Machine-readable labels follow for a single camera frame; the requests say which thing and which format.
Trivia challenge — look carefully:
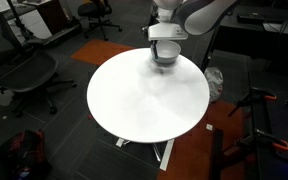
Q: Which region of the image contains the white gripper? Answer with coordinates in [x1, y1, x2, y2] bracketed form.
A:
[141, 24, 189, 51]

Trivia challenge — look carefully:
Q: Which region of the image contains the black tripod stand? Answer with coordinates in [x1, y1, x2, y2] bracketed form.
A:
[199, 28, 220, 73]

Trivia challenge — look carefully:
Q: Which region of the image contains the black swivel office chair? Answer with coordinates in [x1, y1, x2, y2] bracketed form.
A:
[77, 0, 123, 42]

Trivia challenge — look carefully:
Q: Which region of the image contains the white plastic bag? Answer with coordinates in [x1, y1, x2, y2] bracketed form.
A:
[203, 66, 225, 103]

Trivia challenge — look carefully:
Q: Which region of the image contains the black desk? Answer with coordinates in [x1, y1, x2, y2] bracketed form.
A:
[213, 0, 288, 73]

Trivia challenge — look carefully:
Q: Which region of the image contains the black keyboard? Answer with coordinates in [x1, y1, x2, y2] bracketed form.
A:
[236, 12, 267, 24]

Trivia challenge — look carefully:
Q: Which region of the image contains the white table base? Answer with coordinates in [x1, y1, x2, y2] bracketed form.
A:
[115, 137, 176, 172]

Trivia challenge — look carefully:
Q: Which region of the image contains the white topped desk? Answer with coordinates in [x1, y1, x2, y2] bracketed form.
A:
[0, 0, 82, 46]

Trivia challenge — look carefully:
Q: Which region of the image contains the black mesh office chair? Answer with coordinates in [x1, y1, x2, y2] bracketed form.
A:
[0, 4, 78, 118]

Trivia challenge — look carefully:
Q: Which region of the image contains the black workbench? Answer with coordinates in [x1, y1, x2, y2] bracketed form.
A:
[248, 71, 288, 180]

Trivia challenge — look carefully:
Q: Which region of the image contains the red and black backpack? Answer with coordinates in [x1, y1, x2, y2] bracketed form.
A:
[0, 129, 52, 180]

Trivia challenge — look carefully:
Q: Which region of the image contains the orange handled black clamp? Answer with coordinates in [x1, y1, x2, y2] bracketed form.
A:
[234, 128, 288, 153]
[228, 86, 278, 118]

